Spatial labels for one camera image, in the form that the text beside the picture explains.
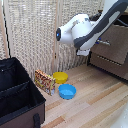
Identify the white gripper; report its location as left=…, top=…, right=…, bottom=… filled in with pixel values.
left=76, top=37, right=102, bottom=57

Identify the black fabric storage box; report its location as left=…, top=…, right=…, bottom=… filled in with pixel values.
left=0, top=57, right=47, bottom=128

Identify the black strap buckle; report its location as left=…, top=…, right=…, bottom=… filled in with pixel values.
left=32, top=113, right=41, bottom=128

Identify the short silver drawer handle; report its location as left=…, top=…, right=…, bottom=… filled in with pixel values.
left=98, top=39, right=112, bottom=46

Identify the yellow plastic bowl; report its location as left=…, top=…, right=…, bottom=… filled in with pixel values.
left=52, top=71, right=69, bottom=85

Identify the brown wooden drawer cabinet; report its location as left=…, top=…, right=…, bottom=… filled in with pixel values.
left=86, top=9, right=128, bottom=82

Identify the brown drawer with short handle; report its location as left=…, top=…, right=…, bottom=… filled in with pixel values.
left=90, top=23, right=128, bottom=65

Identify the brown drawer with long handle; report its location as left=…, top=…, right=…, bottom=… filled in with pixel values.
left=88, top=52, right=128, bottom=80

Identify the woven bamboo folding screen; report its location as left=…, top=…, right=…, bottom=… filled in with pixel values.
left=0, top=0, right=128, bottom=80

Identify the colourful printed carton box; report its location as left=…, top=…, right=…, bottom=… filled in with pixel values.
left=34, top=69, right=57, bottom=97

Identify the blue plastic bowl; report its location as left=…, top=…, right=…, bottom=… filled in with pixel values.
left=58, top=83, right=77, bottom=100

